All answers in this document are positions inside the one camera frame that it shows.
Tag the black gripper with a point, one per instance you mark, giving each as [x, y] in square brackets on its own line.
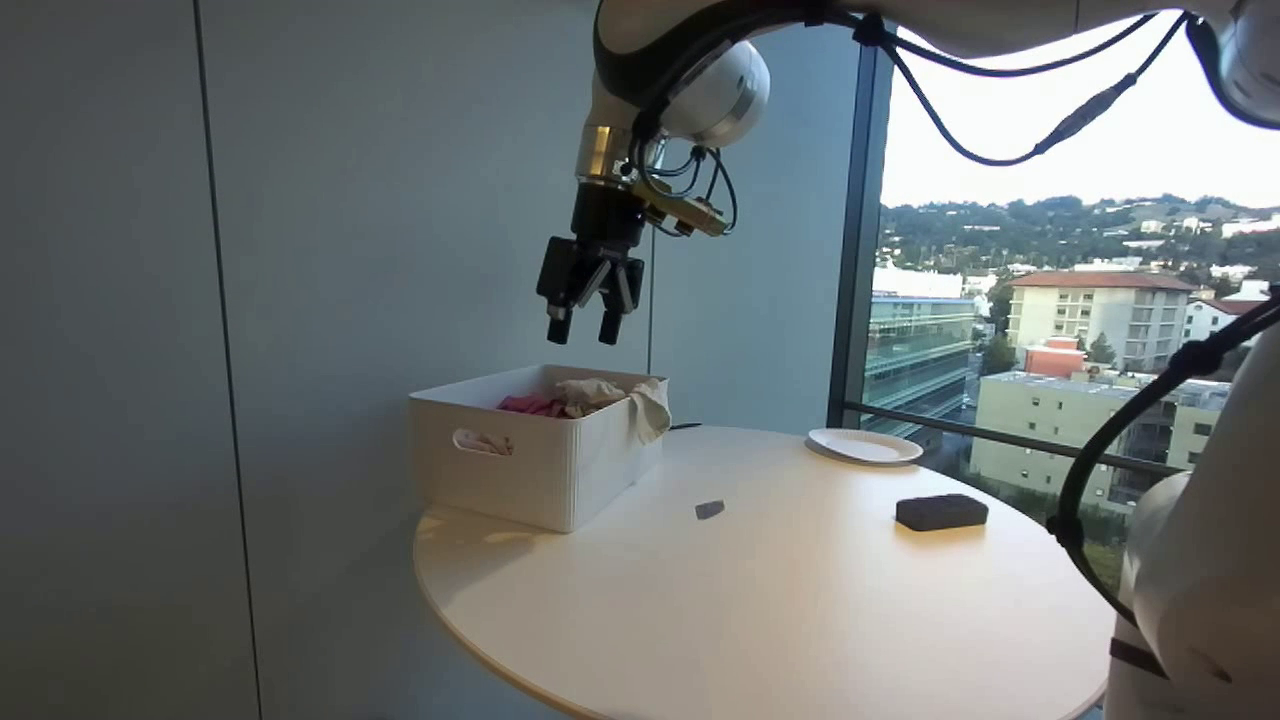
[597, 252]

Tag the pink cloth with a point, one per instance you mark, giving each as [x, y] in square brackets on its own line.
[531, 406]

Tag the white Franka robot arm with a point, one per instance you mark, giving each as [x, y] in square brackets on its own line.
[726, 90]

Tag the beige cloth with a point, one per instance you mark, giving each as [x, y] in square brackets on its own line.
[595, 395]

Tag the white plastic storage bin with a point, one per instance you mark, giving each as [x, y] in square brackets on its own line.
[524, 465]

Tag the small dark table object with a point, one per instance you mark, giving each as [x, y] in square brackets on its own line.
[709, 508]

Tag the white paper plate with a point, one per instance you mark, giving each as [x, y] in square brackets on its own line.
[865, 444]

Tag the black rectangular block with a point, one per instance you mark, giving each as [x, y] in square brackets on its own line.
[940, 508]

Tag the dark window railing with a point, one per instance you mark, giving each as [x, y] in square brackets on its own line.
[987, 435]

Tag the beige building red roof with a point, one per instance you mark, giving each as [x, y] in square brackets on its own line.
[1103, 316]

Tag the yellow wrist camera board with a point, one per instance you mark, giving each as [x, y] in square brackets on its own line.
[687, 208]

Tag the dark window frame post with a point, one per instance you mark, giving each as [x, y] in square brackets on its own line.
[862, 265]

